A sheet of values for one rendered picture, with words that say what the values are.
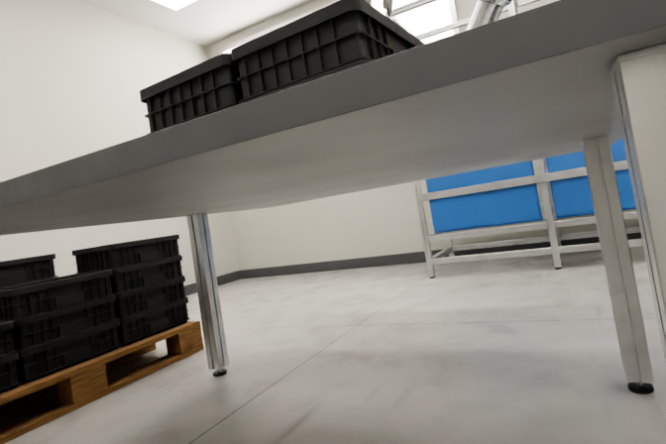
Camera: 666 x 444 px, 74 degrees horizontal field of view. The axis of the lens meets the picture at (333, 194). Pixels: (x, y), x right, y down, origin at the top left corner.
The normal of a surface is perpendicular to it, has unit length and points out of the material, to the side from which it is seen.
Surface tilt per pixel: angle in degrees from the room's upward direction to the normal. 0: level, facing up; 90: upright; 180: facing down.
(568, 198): 90
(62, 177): 90
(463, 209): 90
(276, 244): 90
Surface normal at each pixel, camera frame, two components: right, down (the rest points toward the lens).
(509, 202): -0.47, 0.04
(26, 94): 0.87, -0.16
